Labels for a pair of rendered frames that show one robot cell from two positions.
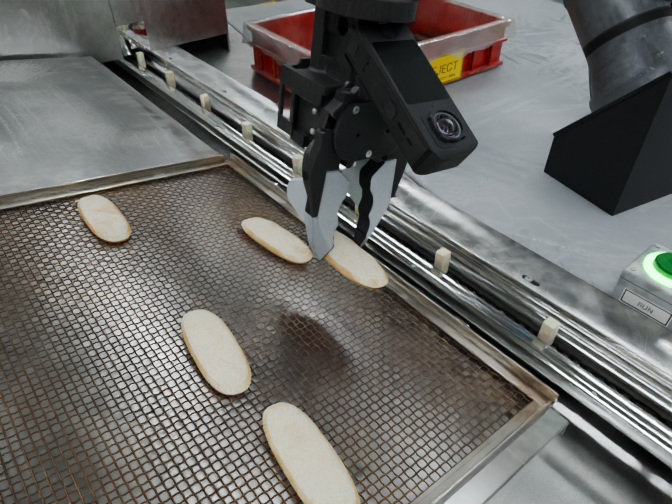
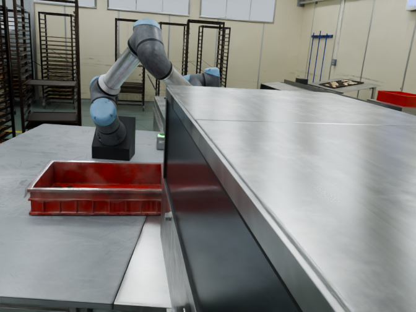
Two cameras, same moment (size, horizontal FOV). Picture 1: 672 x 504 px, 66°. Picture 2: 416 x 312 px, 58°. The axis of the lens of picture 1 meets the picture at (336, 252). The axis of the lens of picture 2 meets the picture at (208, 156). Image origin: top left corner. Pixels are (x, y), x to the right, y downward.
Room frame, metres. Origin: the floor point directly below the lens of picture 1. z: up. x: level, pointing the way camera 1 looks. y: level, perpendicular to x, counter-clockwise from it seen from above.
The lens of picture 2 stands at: (2.16, 0.87, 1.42)
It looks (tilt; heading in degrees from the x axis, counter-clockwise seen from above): 16 degrees down; 207
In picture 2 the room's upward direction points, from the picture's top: 4 degrees clockwise
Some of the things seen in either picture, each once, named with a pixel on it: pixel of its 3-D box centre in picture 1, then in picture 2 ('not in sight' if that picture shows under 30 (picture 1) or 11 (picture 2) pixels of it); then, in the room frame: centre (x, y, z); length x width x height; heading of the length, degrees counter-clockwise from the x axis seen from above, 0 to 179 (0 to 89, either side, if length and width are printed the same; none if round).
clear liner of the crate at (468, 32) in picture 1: (378, 43); (104, 185); (1.14, -0.09, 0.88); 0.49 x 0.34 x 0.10; 126
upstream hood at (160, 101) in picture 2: not in sight; (170, 111); (-0.34, -0.78, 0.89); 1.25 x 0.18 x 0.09; 40
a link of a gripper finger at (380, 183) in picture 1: (358, 192); not in sight; (0.39, -0.02, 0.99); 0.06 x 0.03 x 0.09; 36
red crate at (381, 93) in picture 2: not in sight; (402, 98); (-3.23, 0.79, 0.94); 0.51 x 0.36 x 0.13; 44
